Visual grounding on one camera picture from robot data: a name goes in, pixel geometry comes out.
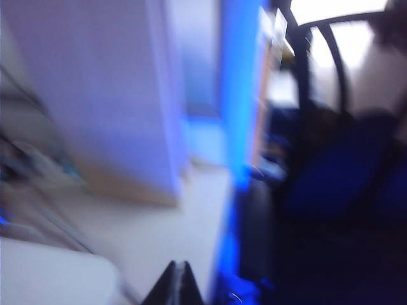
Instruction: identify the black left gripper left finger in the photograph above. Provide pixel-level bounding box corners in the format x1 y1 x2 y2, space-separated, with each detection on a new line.
141 260 182 305

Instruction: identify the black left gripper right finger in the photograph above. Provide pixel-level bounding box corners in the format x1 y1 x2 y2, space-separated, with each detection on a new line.
181 260 205 305

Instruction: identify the dark blue backpack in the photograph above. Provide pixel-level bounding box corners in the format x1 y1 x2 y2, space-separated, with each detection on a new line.
212 103 407 305

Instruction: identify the light wooden desk shelf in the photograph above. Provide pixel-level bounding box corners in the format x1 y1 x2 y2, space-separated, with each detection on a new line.
0 0 191 209

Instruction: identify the black mesh office chair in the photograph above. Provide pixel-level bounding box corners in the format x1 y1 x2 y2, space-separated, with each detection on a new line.
276 0 407 140

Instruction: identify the white monitor stand base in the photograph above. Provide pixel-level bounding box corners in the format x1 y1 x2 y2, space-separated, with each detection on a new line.
0 236 128 305

